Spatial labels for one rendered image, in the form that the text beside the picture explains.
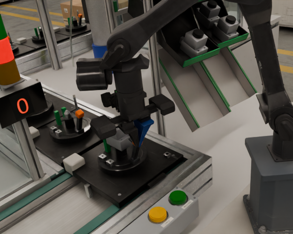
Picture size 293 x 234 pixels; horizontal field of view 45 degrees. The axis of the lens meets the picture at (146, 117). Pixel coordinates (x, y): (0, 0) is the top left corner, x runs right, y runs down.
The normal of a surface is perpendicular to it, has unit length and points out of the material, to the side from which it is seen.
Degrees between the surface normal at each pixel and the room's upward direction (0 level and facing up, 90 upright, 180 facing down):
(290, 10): 90
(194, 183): 90
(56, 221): 0
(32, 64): 90
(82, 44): 90
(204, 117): 45
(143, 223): 0
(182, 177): 0
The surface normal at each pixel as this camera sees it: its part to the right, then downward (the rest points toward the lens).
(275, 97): -0.25, 0.03
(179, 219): 0.70, 0.29
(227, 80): 0.32, -0.36
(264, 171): -0.11, -0.86
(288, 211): 0.00, 0.50
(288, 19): -0.70, 0.42
